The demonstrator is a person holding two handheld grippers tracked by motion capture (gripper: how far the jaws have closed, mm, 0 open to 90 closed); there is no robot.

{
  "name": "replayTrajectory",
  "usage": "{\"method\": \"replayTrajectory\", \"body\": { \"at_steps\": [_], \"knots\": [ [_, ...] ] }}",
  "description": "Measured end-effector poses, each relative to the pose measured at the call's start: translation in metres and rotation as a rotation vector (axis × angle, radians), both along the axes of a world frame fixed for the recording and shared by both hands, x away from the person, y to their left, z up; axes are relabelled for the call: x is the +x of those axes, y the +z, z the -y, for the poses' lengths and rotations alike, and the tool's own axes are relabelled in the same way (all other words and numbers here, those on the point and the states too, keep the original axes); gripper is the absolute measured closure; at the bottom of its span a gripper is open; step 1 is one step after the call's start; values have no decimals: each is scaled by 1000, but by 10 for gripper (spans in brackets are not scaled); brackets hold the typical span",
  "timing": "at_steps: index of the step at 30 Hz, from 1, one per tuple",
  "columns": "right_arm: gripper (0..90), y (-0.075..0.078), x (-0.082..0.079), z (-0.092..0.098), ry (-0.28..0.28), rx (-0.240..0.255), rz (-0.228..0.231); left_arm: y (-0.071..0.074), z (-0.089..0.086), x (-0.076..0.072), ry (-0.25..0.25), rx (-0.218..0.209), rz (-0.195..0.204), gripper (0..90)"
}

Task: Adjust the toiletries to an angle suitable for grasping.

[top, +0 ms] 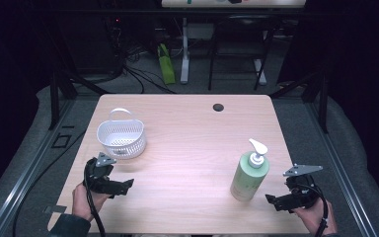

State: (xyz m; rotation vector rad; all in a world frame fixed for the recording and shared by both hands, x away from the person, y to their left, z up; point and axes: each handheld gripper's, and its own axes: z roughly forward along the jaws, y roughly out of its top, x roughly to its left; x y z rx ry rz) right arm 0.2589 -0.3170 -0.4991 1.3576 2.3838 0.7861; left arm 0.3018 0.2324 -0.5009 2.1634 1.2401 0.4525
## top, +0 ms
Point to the green bag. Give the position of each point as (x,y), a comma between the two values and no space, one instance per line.
(166,67)

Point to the white desk top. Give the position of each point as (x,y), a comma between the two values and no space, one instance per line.
(233,3)

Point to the person's right hand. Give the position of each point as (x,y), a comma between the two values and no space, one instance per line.
(312,219)

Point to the black table grommet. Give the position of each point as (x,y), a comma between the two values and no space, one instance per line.
(218,107)

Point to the black chair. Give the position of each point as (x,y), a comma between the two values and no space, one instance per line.
(240,49)

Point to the person's left hand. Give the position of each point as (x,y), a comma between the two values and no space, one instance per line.
(83,202)

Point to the white desk leg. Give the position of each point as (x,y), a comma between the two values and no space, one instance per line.
(260,72)
(185,56)

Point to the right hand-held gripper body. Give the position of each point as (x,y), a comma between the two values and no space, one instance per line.
(302,191)

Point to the aluminium rail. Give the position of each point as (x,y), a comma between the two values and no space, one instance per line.
(345,184)
(23,184)

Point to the dark computer tower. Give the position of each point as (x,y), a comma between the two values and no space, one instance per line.
(92,42)

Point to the green pump bottle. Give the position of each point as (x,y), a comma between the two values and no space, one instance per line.
(248,177)

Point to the black metal stand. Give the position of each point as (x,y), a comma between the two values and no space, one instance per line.
(323,102)
(55,98)

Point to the white plastic basket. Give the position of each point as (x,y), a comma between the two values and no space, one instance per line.
(121,136)

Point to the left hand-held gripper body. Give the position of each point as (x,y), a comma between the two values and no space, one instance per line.
(99,176)

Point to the grey tape strip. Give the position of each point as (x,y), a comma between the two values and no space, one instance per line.
(55,209)

